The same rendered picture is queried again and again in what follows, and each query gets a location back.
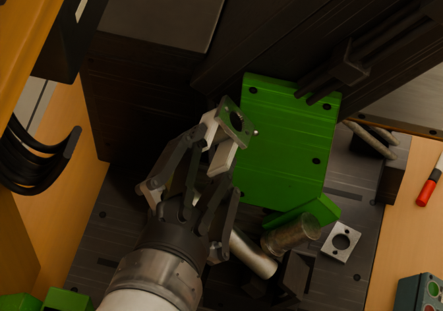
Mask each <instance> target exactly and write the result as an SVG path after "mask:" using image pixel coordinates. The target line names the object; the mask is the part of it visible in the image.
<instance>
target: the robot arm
mask: <svg viewBox="0 0 443 311"><path fill-rule="evenodd" d="M217 109H218V108H215V109H213V110H211V111H209V112H207V113H205V114H203V115H202V118H201V120H200V122H199V124H198V125H196V126H194V127H192V128H191V131H190V133H189V134H183V135H181V136H179V137H176V138H174V139H173V140H170V141H169V142H168V143H167V145H166V147H165V148H164V150H163V152H162V153H161V155H160V157H159V158H158V160H157V162H156V163H155V165H154V166H153V168H152V170H151V172H150V173H149V175H148V176H147V178H146V180H145V181H142V182H141V183H139V184H137V185H136V186H135V192H136V193H137V194H138V195H139V196H141V195H145V197H146V199H147V201H148V203H149V205H150V208H149V210H148V222H147V224H146V226H145V227H144V228H143V230H142V231H141V233H140V235H139V237H138V240H137V242H136V244H135V246H134V248H133V251H132V252H131V253H129V254H127V255H125V256H124V257H123V258H122V259H121V261H120V263H119V265H118V267H117V270H116V272H115V274H114V276H113V279H112V280H111V283H110V285H109V287H108V288H107V290H106V292H105V294H104V296H103V300H102V302H101V304H100V305H99V307H98V308H97V310H96V311H196V309H197V307H198V303H199V301H200V298H201V296H202V281H201V279H200V278H201V275H202V272H203V270H204V266H205V265H206V262H207V264H208V265H209V266H212V265H215V264H218V263H220V262H224V261H226V260H228V259H229V239H230V236H231V231H232V228H233V223H234V220H235V215H236V212H237V207H238V204H239V199H240V195H241V191H240V189H239V188H238V187H237V186H236V187H234V186H233V184H232V180H233V178H232V174H233V171H234V168H235V166H236V164H237V159H236V158H235V156H234V155H235V152H236V151H237V148H238V145H237V143H236V142H235V141H234V140H233V139H232V138H230V139H227V140H225V141H223V142H220V143H219V145H218V148H217V150H216V152H215V155H214V158H213V160H212V162H211V164H210V167H209V169H208V172H207V175H208V176H209V177H210V178H212V177H214V178H213V179H210V180H208V181H206V182H209V183H207V184H208V185H207V187H206V188H205V190H204V192H203V193H202V195H201V197H200V198H199V200H198V202H197V203H196V205H195V206H193V204H192V203H193V200H194V192H193V191H192V190H193V186H194V182H195V179H196V174H197V170H198V165H199V162H200V157H201V154H202V152H205V151H206V150H209V149H210V145H211V143H212V140H213V138H214V135H215V133H216V130H217V128H218V125H219V124H218V123H217V122H216V121H215V120H214V115H215V114H216V111H217ZM173 172H174V174H173ZM172 174H173V179H172V182H171V187H170V189H169V192H168V193H167V194H166V196H165V198H164V201H161V198H160V196H161V194H162V192H163V190H165V185H164V184H165V183H166V182H167V181H168V180H169V179H170V177H171V176H172ZM209 225H210V228H209V231H208V227H209Z"/></svg>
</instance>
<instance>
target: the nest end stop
mask: <svg viewBox="0 0 443 311"><path fill-rule="evenodd" d="M309 269H310V268H309V267H308V266H307V265H306V264H305V268H304V271H303V276H302V279H301V284H300V287H299V292H298V295H297V296H296V297H293V298H292V297H291V296H289V295H287V296H285V297H282V298H280V297H278V296H277V294H276V290H275V293H274V297H273V300H272V303H271V305H270V308H271V309H272V310H273V311H280V310H283V309H284V308H287V307H289V306H292V305H294V304H297V303H299V302H301V301H302V298H303V293H304V290H305V285H306V282H307V277H308V274H309ZM279 278H280V275H279ZM279 278H278V281H279ZM277 287H278V282H277V285H276V289H277Z"/></svg>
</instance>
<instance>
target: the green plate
mask: <svg viewBox="0 0 443 311"><path fill-rule="evenodd" d="M300 88H302V87H299V86H298V84H297V83H296V82H291V81H287V80H282V79H278V78H272V77H269V76H264V75H260V74H255V73H251V72H245V73H244V76H243V83H242V90H241V101H240V108H239V109H240V110H241V111H242V112H243V113H244V114H245V115H246V116H247V117H248V118H249V120H250V121H251V122H252V123H253V124H254V125H255V127H254V129H256V130H258V131H259V135H258V136H253V135H252V136H251V139H250V142H249V145H248V147H247V148H246V149H244V150H242V149H241V148H240V147H239V146H238V148H237V151H236V152H235V155H234V156H235V158H236V159H237V164H236V166H235V168H234V171H233V174H232V178H233V180H232V184H233V186H234V187H236V186H237V187H238V188H239V189H240V191H241V195H240V199H239V202H243V203H246V204H252V205H255V206H260V207H263V208H268V209H271V210H276V211H279V212H288V211H289V210H292V209H293V208H296V207H297V206H300V205H301V204H304V203H305V202H308V201H309V200H312V199H313V198H316V197H319V198H321V195H322V189H323V186H324V179H325V176H326V170H327V166H328V161H329V157H330V151H331V147H332V142H333V138H334V132H335V129H336V123H337V119H338V113H339V110H340V103H341V98H342V93H341V92H335V91H333V92H332V93H330V94H328V95H327V96H326V97H324V98H322V99H321V100H319V101H318V102H316V103H315V104H313V105H312V106H309V105H307V103H306V99H307V98H309V97H311V96H312V95H313V94H315V93H312V92H309V93H307V94H306V95H304V96H303V97H301V98H299V99H296V98H295V97H294V92H296V91H297V90H298V89H300Z"/></svg>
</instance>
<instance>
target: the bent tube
mask: <svg viewBox="0 0 443 311"><path fill-rule="evenodd" d="M214 120H215V121H216V122H217V123H218V124H219V125H218V128H217V130H216V133H215V135H214V138H213V140H212V143H211V145H210V147H212V146H214V145H216V144H219V143H220V142H223V141H225V140H227V139H230V138H232V139H233V140H234V141H235V142H236V143H237V145H238V146H239V147H240V148H241V149H242V150H244V149H246V148H247V147H248V145H249V142H250V139H251V136H252V133H253V130H254V127H255V125H254V124H253V123H252V122H251V121H250V120H249V118H248V117H247V116H246V115H245V114H244V113H243V112H242V111H241V110H240V109H239V108H238V107H237V105H236V104H235V103H234V102H233V101H232V100H231V98H230V97H229V96H228V95H225V96H223V97H222V99H221V101H220V104H219V106H218V109H217V111H216V114H215V115H214ZM190 131H191V129H189V130H187V131H185V132H184V133H182V134H180V135H179V136H181V135H183V134H189V133H190ZM179 136H178V137H179ZM173 174H174V172H173ZM173 174H172V176H171V177H170V179H169V180H168V181H167V182H166V184H165V185H166V187H167V189H168V191H169V189H170V187H171V182H172V179H173ZM192 191H193V192H194V200H193V203H192V204H193V206H195V205H196V203H197V202H198V200H199V198H200V197H201V194H200V193H199V192H198V191H197V190H196V189H195V188H194V187H193V190H192ZM229 251H230V252H232V253H233V254H234V255H235V256H236V257H238V259H240V261H242V262H243V263H244V264H245V265H246V266H248V267H249V268H250V269H251V270H252V271H253V272H255V274H257V276H259V277H260V278H261V279H262V280H267V279H269V278H270V277H271V276H273V274H274V273H275V272H276V270H277V268H278V263H277V262H276V261H275V260H273V259H272V258H270V257H268V256H267V255H266V254H265V253H264V251H263V249H261V248H260V247H259V246H258V245H257V244H256V243H254V242H253V241H252V240H251V239H250V238H248V236H246V234H244V232H242V231H241V230H240V229H239V228H238V227H236V226H235V225H234V224H233V228H232V231H231V236H230V239H229Z"/></svg>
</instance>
